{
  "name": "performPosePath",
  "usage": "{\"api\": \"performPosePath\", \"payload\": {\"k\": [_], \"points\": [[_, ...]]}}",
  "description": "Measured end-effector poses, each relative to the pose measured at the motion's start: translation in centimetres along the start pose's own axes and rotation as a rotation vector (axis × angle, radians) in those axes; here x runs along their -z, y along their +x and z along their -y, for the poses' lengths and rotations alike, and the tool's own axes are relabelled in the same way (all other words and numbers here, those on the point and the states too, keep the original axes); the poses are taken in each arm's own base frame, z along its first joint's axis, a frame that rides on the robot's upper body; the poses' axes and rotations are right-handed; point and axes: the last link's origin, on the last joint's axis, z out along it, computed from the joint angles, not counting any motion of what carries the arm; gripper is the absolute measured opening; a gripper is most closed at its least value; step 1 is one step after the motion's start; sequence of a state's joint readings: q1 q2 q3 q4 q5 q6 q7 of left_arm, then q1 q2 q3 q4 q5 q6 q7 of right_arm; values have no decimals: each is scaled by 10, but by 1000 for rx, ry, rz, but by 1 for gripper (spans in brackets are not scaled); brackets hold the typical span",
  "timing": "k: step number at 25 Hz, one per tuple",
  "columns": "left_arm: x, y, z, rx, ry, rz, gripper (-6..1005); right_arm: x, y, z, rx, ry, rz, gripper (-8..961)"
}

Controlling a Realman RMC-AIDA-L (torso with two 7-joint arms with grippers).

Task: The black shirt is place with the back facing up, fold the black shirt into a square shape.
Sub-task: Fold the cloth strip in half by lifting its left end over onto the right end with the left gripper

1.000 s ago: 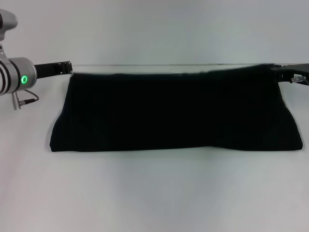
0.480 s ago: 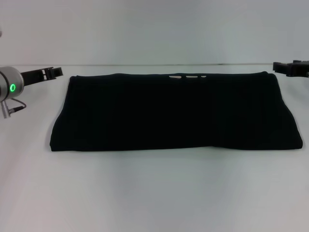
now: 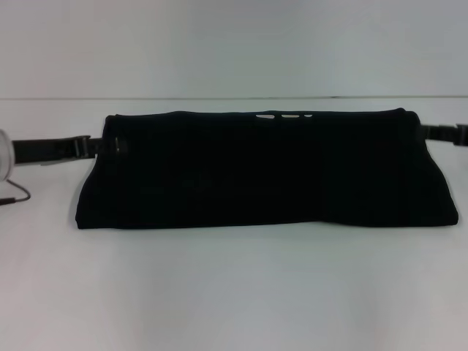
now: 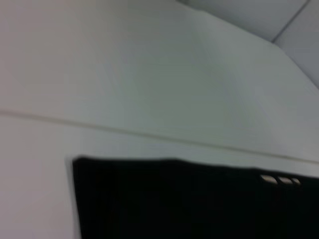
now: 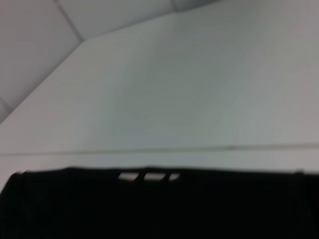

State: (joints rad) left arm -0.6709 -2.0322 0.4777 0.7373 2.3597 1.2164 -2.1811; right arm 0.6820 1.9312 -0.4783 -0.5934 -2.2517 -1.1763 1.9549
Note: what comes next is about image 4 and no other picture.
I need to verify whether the black t-shirt with white print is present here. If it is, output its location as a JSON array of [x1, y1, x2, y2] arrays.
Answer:
[[71, 155, 319, 239]]

